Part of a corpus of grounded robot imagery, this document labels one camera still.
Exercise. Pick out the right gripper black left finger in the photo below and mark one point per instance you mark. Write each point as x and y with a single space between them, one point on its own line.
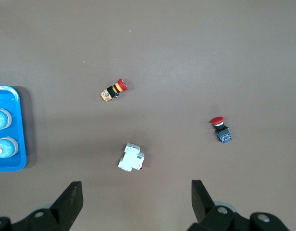
68 204

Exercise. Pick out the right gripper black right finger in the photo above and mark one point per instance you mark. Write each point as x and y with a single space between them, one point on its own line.
202 204

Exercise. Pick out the blue bell tan button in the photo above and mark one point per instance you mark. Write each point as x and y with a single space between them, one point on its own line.
6 145

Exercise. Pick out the blue bell white button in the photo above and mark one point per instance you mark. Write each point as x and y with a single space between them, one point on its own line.
2 119

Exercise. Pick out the blue plastic tray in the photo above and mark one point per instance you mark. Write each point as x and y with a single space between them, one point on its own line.
3 98

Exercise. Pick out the red mushroom pushbutton blue base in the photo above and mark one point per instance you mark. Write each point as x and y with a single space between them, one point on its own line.
222 134

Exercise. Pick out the white circuit breaker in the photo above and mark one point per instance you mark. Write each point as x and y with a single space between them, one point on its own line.
131 158

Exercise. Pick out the red emergency stop orange base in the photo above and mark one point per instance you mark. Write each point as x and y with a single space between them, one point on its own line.
112 91

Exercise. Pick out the brown table mat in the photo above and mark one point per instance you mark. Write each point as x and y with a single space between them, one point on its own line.
186 72

